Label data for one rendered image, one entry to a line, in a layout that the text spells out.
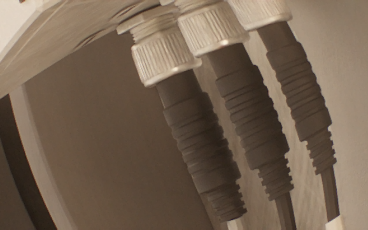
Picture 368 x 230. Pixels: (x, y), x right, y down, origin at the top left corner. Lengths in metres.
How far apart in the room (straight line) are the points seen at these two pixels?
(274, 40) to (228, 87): 0.04
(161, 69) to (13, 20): 0.15
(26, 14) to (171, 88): 0.17
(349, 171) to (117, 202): 0.12
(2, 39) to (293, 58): 0.10
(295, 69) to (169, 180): 0.18
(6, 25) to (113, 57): 0.25
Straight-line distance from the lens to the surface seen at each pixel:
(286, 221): 0.63
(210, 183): 0.66
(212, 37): 0.63
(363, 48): 0.62
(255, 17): 0.60
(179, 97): 0.66
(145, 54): 0.66
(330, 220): 0.60
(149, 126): 0.77
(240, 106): 0.63
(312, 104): 0.60
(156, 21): 0.66
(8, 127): 1.63
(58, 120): 0.76
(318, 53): 0.66
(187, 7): 0.63
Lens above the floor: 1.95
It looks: 41 degrees down
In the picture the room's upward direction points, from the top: 2 degrees counter-clockwise
